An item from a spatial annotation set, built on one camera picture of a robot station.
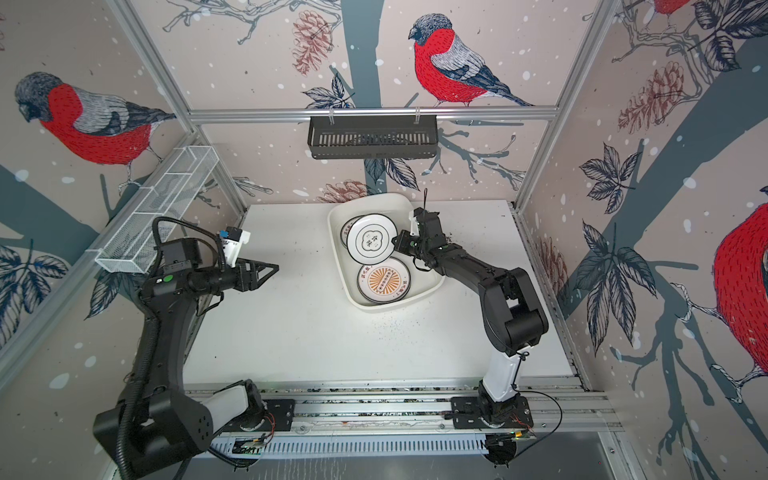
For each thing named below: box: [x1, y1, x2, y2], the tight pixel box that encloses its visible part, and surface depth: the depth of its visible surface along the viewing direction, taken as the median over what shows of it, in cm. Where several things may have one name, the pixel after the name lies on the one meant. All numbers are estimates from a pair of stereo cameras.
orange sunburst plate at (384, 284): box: [357, 257, 412, 305], surface depth 99 cm
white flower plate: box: [346, 213, 398, 265], surface depth 97 cm
